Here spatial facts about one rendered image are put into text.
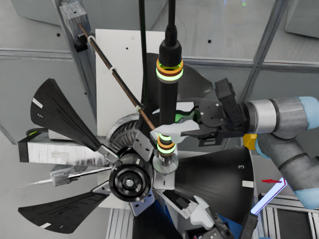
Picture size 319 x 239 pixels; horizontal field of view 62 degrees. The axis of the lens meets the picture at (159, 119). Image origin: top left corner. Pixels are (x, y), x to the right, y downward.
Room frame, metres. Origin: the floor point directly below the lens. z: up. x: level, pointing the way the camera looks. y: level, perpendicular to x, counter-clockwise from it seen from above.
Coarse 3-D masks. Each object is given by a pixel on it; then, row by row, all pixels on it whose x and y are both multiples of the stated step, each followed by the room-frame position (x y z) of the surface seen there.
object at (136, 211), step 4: (152, 192) 0.30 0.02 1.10; (152, 196) 0.29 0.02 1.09; (148, 200) 0.27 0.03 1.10; (152, 200) 0.28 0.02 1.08; (132, 204) 0.25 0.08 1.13; (136, 204) 0.25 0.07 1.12; (140, 204) 0.25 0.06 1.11; (144, 204) 0.26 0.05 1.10; (148, 204) 0.26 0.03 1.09; (132, 208) 0.24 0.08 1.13; (136, 208) 0.24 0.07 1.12; (140, 208) 0.24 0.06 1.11; (144, 208) 0.25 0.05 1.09; (136, 212) 0.23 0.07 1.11; (140, 212) 0.23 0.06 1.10
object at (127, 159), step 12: (132, 144) 0.41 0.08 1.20; (132, 156) 0.35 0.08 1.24; (120, 168) 0.31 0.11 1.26; (132, 168) 0.31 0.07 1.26; (144, 168) 0.31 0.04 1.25; (120, 180) 0.28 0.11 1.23; (132, 180) 0.28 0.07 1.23; (144, 180) 0.29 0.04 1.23; (120, 192) 0.26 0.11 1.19; (132, 192) 0.26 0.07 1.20; (144, 192) 0.26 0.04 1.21
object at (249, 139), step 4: (244, 136) 0.56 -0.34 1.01; (248, 136) 0.53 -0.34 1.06; (252, 136) 0.52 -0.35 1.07; (256, 136) 0.52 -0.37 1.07; (244, 140) 0.54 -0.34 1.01; (248, 140) 0.52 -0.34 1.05; (252, 140) 0.51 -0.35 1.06; (244, 144) 0.53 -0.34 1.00; (248, 144) 0.52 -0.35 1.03; (252, 144) 0.51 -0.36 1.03; (248, 148) 0.51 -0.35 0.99; (252, 148) 0.51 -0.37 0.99
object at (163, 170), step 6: (150, 132) 0.36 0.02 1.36; (150, 138) 0.35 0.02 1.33; (156, 138) 0.34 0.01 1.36; (156, 144) 0.34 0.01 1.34; (156, 150) 0.33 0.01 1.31; (156, 156) 0.33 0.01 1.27; (174, 156) 0.34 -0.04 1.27; (156, 162) 0.32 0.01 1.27; (174, 162) 0.32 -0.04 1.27; (156, 168) 0.30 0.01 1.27; (162, 168) 0.30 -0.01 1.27; (168, 168) 0.30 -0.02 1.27; (174, 168) 0.30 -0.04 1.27; (162, 174) 0.29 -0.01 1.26; (168, 174) 0.29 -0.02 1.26
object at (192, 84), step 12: (156, 60) 0.55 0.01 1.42; (156, 72) 0.53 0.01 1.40; (192, 72) 0.49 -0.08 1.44; (156, 84) 0.50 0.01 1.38; (180, 84) 0.47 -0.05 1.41; (192, 84) 0.46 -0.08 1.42; (204, 84) 0.45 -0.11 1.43; (156, 96) 0.47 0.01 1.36; (180, 96) 0.44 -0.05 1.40; (192, 96) 0.43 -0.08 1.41; (204, 96) 0.43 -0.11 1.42; (156, 108) 0.44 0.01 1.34; (156, 120) 0.42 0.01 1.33; (144, 132) 0.41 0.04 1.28
